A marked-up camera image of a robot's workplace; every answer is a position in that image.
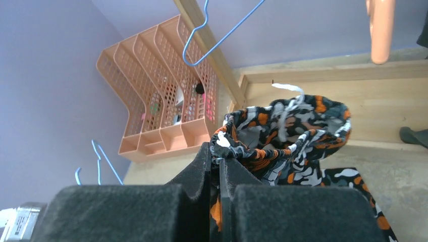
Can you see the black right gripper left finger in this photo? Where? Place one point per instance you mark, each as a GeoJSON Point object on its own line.
{"type": "Point", "coordinates": [175, 211]}

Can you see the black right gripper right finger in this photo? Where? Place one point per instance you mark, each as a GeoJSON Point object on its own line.
{"type": "Point", "coordinates": [252, 211]}

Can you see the orange camouflage shorts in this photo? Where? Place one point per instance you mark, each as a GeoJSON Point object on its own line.
{"type": "Point", "coordinates": [283, 144]}

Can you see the light blue hanger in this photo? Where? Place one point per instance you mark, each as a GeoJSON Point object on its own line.
{"type": "Point", "coordinates": [217, 41]}

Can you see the orange hanger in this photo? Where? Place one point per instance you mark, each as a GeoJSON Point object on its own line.
{"type": "Point", "coordinates": [381, 22]}

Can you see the dark olive green shorts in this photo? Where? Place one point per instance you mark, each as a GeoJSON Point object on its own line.
{"type": "Point", "coordinates": [406, 134]}

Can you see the pink marker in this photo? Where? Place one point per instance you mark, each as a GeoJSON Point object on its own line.
{"type": "Point", "coordinates": [209, 106]}

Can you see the white box in organizer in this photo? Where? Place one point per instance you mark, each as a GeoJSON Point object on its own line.
{"type": "Point", "coordinates": [179, 97]}

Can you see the red black item right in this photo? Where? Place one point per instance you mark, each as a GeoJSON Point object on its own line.
{"type": "Point", "coordinates": [199, 89]}

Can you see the orange plastic file organizer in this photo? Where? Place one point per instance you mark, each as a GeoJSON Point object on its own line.
{"type": "Point", "coordinates": [144, 70]}

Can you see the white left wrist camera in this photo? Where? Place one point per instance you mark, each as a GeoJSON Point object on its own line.
{"type": "Point", "coordinates": [19, 224]}

